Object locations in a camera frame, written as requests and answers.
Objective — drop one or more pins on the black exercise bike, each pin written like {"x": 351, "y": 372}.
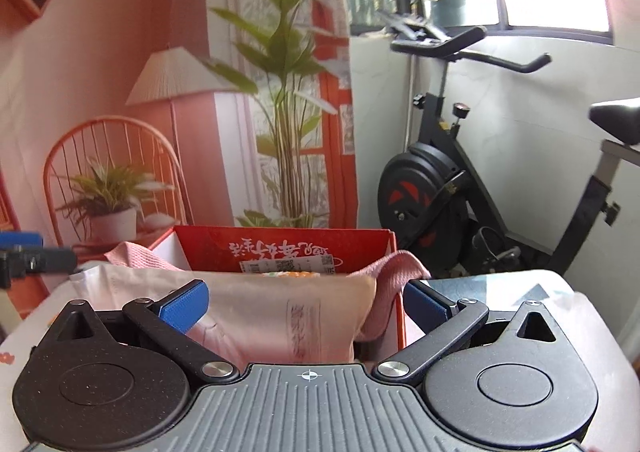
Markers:
{"x": 415, "y": 192}

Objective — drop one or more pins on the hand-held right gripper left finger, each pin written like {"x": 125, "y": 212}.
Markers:
{"x": 182, "y": 309}

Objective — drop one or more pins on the cream packaged garment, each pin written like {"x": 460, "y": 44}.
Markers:
{"x": 260, "y": 312}

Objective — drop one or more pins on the red strawberry cardboard box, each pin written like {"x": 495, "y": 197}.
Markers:
{"x": 210, "y": 247}

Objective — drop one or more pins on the pink towel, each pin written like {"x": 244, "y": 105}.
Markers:
{"x": 395, "y": 282}

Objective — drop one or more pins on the wall poster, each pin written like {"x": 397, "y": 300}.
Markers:
{"x": 200, "y": 57}

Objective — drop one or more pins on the orange floral cloth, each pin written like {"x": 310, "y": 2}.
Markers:
{"x": 287, "y": 275}

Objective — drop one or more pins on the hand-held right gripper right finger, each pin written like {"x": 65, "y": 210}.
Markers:
{"x": 424, "y": 306}

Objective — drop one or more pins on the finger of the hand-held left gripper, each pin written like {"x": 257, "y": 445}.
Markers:
{"x": 50, "y": 258}
{"x": 20, "y": 239}

